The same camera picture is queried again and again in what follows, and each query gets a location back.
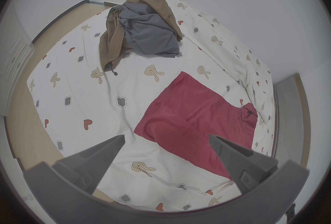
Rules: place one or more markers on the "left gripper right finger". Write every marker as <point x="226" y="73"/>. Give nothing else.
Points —
<point x="240" y="163"/>

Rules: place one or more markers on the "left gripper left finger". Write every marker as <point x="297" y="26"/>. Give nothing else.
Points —
<point x="88" y="166"/>

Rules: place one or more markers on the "red shirt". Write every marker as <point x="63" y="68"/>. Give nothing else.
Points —
<point x="191" y="119"/>

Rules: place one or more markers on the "bed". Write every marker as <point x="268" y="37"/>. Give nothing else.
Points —
<point x="85" y="93"/>

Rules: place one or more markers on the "white louvred wardrobe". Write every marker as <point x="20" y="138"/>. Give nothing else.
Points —
<point x="13" y="70"/>

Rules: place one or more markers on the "brown garment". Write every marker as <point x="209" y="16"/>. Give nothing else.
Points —
<point x="111" y="44"/>

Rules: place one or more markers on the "dark grey garment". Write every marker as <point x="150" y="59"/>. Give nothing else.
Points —
<point x="150" y="34"/>

